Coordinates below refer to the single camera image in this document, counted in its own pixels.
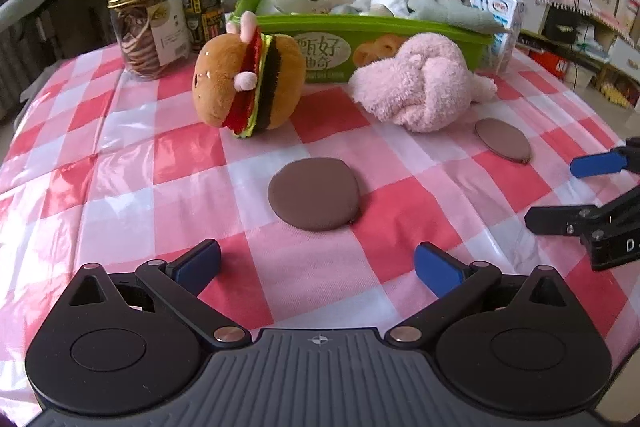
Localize grey green cloth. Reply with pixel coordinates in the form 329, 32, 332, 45
407, 0, 506, 35

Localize brown round coaster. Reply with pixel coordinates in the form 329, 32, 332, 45
474, 118, 532, 164
268, 157, 360, 232

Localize red white checkered tablecloth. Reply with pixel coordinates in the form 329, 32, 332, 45
1, 46, 639, 425

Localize blue white milk carton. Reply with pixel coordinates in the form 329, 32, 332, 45
471, 0, 526, 74

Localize pink fluffy plush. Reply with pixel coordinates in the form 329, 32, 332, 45
348, 32, 497, 133

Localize hamburger plush toy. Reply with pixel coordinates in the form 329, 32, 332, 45
192, 12, 306, 139

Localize gold lid cookie jar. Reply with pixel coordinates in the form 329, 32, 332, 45
106, 0, 191, 78

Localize green plastic bin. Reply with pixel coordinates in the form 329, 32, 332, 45
232, 0, 494, 82

